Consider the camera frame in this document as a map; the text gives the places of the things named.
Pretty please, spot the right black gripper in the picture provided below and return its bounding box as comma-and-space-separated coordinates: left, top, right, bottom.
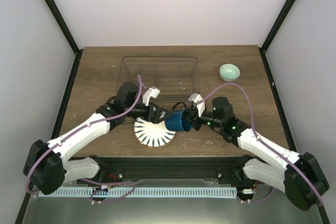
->
179, 107, 223, 131

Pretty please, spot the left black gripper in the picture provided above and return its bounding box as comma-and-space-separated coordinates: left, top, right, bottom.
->
125, 101, 172, 125

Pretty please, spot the dark blue mug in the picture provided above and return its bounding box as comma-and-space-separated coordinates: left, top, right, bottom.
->
164, 102, 192, 132

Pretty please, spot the black wire dish rack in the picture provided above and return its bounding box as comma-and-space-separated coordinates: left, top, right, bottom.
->
117, 56, 200, 103

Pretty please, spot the mint green bowl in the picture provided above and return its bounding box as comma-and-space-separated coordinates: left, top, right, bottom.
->
219, 63, 240, 82

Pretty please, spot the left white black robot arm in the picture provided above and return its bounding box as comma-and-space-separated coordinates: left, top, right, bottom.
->
23, 82, 176, 195

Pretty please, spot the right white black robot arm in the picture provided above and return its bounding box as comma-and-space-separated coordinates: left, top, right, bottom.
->
183, 93, 330, 211

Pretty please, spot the blue striped white plate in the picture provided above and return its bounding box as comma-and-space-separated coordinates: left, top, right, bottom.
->
134, 118, 176, 143

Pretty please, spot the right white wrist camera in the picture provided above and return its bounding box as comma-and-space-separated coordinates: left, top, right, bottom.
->
188, 93, 206, 117

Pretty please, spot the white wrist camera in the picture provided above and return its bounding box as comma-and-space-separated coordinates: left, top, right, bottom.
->
188, 93, 206, 117
142, 86, 161, 106

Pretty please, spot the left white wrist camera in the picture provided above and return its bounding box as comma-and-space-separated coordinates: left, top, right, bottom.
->
142, 86, 161, 106

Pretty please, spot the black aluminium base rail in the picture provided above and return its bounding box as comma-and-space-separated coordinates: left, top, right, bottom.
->
65, 155, 289, 183

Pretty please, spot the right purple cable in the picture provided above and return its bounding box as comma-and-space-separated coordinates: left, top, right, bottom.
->
199, 82, 323, 206

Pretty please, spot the light blue slotted cable duct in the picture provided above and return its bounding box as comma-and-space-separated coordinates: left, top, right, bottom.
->
39, 187, 237, 199

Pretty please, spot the left black frame post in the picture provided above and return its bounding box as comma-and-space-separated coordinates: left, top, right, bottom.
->
44, 0, 80, 55

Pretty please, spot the black frame post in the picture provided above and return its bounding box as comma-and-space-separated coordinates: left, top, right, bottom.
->
261, 0, 312, 51
44, 0, 80, 55

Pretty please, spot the right black frame post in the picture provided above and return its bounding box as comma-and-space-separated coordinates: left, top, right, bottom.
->
261, 0, 312, 51

